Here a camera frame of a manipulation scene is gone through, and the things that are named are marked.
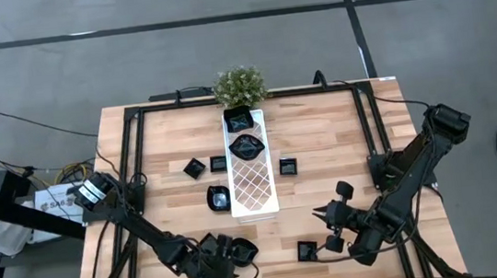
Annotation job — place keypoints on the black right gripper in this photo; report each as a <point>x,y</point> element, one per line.
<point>342,217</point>

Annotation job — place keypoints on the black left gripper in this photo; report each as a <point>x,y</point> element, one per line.
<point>206,268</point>

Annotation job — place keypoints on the black pointed oval plate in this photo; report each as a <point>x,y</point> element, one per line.
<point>246,147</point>
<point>246,252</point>

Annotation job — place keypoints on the black rounded square plate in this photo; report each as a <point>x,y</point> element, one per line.
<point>218,198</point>

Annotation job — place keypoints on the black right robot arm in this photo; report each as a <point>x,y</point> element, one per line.
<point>418,172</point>

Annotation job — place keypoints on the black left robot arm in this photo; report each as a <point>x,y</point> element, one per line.
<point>147,233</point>

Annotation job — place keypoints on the white lattice rack on legs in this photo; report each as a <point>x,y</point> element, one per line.
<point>256,211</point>

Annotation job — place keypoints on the black wavy square plate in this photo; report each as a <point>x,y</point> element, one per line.
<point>239,120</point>

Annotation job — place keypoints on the green potted plant black pot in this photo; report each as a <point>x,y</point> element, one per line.
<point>239,86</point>

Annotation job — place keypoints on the white printed box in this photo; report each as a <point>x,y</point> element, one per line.
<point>52,206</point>

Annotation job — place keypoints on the white plastic bag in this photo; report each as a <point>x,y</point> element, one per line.
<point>4,238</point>

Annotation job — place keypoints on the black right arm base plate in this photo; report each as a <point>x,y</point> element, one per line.
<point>378,167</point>

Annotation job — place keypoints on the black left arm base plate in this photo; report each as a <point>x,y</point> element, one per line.
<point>99,216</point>

